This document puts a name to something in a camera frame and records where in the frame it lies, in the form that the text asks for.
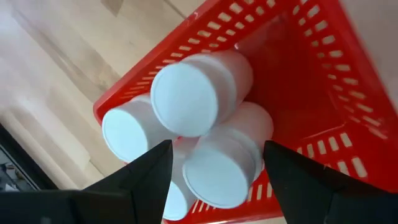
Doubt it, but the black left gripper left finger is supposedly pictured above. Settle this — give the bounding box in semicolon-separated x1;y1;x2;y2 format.
0;139;174;224

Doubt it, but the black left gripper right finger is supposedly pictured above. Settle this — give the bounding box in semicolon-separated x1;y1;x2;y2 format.
263;140;398;224

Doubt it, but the white pill bottle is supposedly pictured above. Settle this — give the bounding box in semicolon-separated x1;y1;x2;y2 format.
150;49;254;138
162;136;200;222
101;93;178;163
182;101;274;210

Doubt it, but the red plastic basket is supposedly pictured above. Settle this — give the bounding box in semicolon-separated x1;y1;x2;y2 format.
93;0;398;224

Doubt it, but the black metal rig frame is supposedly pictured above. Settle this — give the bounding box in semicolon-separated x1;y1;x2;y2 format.
0;124;59;191

